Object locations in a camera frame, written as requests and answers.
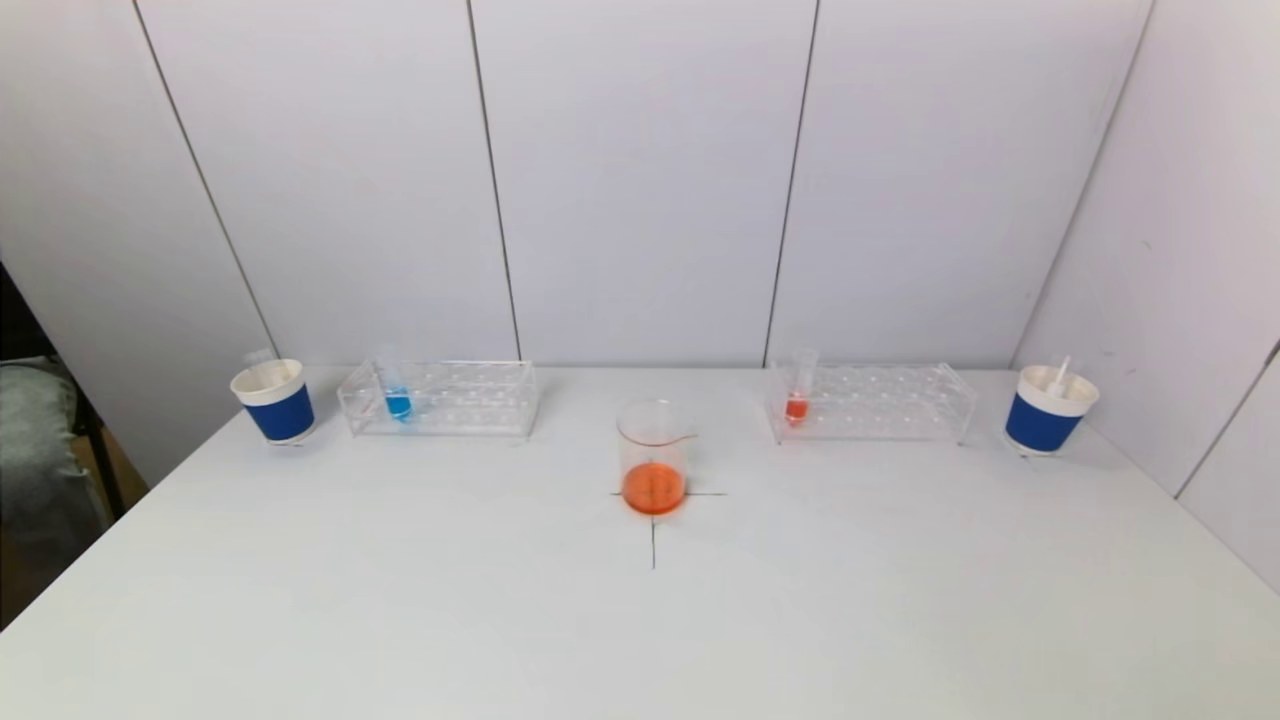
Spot clear acrylic test tube rack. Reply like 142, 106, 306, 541
765, 362, 979, 445
337, 360, 539, 439

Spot black chair frame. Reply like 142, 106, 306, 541
70, 398, 127, 519

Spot person in grey clothes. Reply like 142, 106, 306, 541
0, 360, 111, 611

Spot clear glass beaker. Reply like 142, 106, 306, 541
616, 399, 697, 517

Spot test tube with blue liquid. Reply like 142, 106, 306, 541
375, 347, 414, 423

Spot white paper cup blue sleeve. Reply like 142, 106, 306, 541
230, 359, 317, 445
1004, 364, 1101, 457

